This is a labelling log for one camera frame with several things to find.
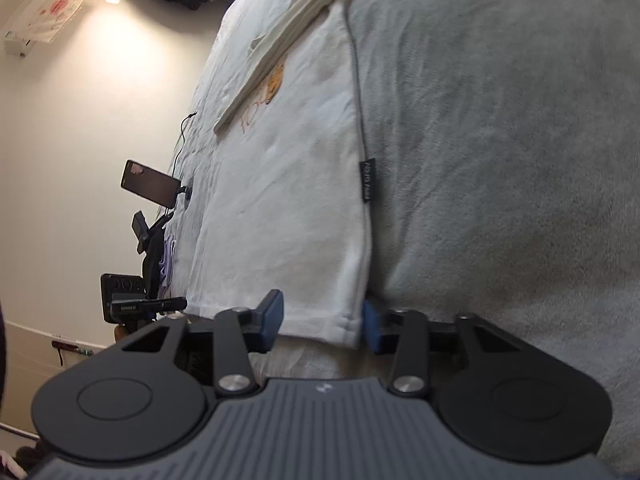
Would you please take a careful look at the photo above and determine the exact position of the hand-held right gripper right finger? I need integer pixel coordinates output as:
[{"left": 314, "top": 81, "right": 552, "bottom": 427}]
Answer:
[{"left": 362, "top": 300, "right": 517, "bottom": 396}]

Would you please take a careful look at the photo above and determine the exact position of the grey bed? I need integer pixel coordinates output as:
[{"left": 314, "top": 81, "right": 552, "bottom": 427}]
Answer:
[{"left": 165, "top": 0, "right": 640, "bottom": 476}]

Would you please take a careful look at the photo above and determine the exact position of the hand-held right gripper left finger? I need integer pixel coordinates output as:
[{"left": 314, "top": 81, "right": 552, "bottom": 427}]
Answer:
[{"left": 121, "top": 288, "right": 285, "bottom": 396}]

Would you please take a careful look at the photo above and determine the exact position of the black cable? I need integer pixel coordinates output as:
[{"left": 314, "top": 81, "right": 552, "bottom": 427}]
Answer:
[{"left": 171, "top": 111, "right": 199, "bottom": 183}]

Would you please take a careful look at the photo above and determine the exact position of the lavender cloth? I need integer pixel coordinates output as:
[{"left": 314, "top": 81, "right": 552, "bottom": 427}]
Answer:
[{"left": 158, "top": 236, "right": 177, "bottom": 292}]

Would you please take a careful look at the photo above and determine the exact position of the white printed sweatshirt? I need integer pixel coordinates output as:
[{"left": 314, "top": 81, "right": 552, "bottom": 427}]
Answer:
[{"left": 186, "top": 0, "right": 380, "bottom": 352}]

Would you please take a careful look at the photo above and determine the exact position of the covered air conditioner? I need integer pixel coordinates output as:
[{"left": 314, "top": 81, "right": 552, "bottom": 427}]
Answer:
[{"left": 4, "top": 0, "right": 102, "bottom": 59}]

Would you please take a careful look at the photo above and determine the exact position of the red handled tool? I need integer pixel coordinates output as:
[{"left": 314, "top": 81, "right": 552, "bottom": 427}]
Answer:
[{"left": 51, "top": 340, "right": 95, "bottom": 367}]

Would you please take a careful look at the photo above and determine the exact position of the black smartphone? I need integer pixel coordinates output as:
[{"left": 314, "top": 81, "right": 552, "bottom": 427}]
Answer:
[{"left": 121, "top": 159, "right": 181, "bottom": 210}]

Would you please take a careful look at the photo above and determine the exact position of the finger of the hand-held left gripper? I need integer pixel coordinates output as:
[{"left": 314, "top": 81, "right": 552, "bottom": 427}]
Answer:
[{"left": 146, "top": 297, "right": 189, "bottom": 313}]

